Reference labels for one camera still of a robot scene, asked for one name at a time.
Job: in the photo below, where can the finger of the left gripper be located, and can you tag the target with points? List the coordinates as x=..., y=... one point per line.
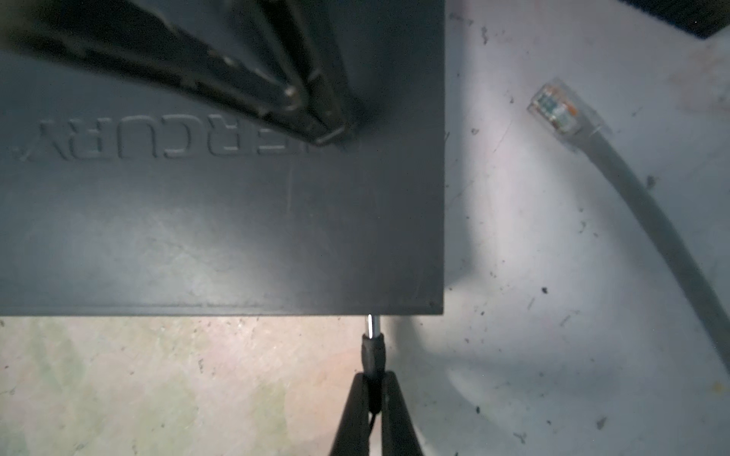
x=292, y=45
x=139, y=44

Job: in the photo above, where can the black power adapter with plug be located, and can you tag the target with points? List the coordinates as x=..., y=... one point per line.
x=373, y=357

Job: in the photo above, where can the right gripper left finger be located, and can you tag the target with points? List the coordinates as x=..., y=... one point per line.
x=353, y=434

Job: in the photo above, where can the dark grey network switch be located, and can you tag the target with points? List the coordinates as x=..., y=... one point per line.
x=123, y=198

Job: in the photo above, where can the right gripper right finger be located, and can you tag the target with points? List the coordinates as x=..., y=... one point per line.
x=398, y=436

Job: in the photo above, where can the black ribbed box device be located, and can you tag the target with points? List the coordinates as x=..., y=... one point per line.
x=699, y=18

